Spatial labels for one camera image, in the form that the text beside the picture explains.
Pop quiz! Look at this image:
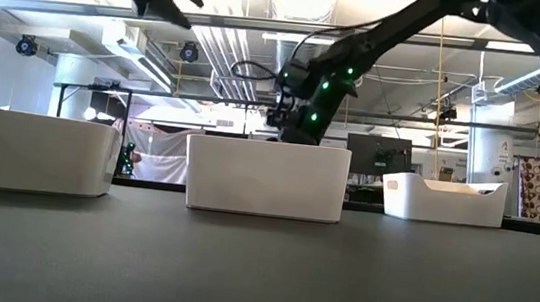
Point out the black metal frame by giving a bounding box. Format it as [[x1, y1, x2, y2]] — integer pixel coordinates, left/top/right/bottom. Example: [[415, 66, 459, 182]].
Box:
[[44, 77, 323, 200]]

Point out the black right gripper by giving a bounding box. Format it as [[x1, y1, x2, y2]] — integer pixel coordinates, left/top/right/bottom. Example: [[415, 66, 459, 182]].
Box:
[[278, 79, 346, 149]]

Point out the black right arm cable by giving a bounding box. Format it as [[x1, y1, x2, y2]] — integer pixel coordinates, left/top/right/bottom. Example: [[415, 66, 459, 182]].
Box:
[[229, 1, 389, 96]]

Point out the silver ventilation duct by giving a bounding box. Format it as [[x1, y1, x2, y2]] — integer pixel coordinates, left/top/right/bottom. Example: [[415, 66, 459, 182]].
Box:
[[271, 38, 327, 77], [494, 49, 540, 100]]

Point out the white round column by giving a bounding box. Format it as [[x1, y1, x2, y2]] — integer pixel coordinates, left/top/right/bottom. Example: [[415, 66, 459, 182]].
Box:
[[464, 97, 521, 188], [47, 53, 99, 123]]

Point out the white ceiling duct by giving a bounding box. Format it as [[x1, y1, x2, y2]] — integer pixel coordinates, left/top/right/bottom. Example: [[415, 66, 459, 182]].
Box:
[[97, 20, 183, 95]]

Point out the polka-dot patterned cloth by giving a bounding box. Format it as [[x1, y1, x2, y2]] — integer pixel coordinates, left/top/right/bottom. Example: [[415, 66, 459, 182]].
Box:
[[512, 155, 540, 224]]

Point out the white plastic basket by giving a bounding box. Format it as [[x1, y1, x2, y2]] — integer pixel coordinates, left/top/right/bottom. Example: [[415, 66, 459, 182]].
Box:
[[378, 169, 510, 231], [179, 131, 354, 226], [0, 106, 126, 204]]

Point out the grey overhead rig beam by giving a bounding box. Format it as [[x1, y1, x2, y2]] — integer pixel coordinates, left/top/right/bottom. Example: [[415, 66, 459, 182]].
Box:
[[0, 0, 540, 67]]

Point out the black computer monitor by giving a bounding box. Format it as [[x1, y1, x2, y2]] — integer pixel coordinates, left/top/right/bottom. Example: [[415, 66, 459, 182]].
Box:
[[343, 132, 416, 181]]

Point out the white hanging sheet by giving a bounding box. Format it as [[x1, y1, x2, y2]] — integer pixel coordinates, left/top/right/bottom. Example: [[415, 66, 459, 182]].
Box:
[[118, 120, 207, 188]]

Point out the yellow hanging rope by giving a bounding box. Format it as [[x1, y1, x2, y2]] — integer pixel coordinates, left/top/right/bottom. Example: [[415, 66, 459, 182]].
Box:
[[421, 15, 457, 182]]

